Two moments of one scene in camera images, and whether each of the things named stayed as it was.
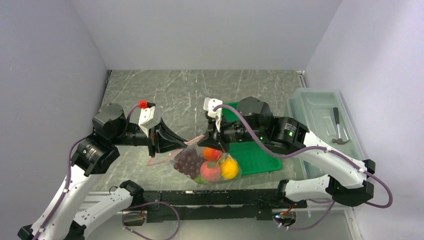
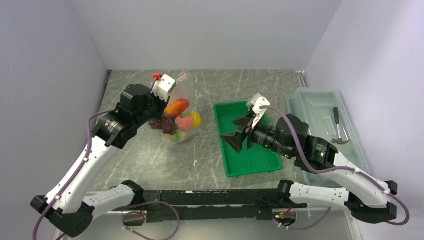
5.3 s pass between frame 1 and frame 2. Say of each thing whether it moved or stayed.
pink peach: moved
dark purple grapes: moved
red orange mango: moved
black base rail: stayed
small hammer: stayed
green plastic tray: stayed
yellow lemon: moved
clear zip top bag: moved
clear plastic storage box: stayed
